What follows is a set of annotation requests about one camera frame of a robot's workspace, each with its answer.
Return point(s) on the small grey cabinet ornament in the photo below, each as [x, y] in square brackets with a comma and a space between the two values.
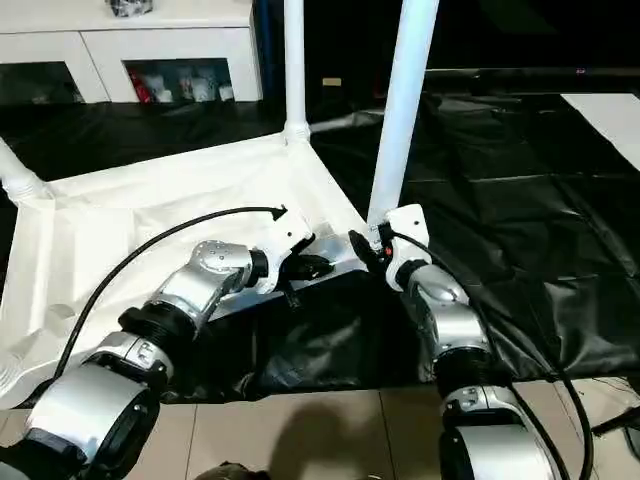
[130, 6]

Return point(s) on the white glass-door cabinet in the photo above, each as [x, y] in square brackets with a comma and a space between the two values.
[120, 45]

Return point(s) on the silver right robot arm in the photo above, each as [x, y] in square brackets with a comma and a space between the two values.
[445, 320]

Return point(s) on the red bottle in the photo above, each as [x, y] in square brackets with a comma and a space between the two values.
[140, 88]

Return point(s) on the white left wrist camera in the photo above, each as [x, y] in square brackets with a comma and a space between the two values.
[285, 240]

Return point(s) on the dark robot torso part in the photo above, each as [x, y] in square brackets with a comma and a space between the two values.
[228, 472]

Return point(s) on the black floor stand bar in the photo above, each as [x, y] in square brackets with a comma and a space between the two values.
[615, 420]

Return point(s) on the black flat screen television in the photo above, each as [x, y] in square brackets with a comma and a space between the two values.
[500, 40]

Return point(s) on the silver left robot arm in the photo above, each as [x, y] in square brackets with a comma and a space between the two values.
[150, 330]

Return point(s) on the small tan box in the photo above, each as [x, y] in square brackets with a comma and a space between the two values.
[332, 81]

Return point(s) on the white plastic table top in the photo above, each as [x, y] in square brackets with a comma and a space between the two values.
[120, 220]

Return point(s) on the black plastic mat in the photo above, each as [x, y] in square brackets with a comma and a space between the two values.
[540, 240]

